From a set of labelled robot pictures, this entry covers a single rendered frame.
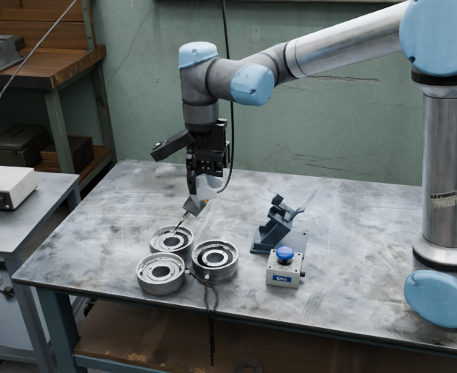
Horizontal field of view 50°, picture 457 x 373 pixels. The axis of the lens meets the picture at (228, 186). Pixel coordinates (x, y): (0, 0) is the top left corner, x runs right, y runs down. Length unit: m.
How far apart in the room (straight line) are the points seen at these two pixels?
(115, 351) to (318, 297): 0.55
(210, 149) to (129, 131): 1.96
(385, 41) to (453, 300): 0.43
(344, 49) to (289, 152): 1.86
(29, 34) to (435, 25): 2.47
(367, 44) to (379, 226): 0.55
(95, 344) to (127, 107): 1.80
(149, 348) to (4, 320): 0.84
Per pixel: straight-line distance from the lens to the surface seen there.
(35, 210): 1.69
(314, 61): 0.95
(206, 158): 1.03
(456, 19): 0.68
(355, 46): 0.91
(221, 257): 1.13
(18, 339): 1.94
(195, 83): 0.96
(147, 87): 2.82
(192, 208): 1.13
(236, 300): 1.06
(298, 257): 1.10
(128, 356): 1.32
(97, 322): 1.42
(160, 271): 1.12
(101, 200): 1.43
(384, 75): 2.57
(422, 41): 0.69
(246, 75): 0.90
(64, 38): 2.82
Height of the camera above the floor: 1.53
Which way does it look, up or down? 30 degrees down
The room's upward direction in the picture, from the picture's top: 2 degrees counter-clockwise
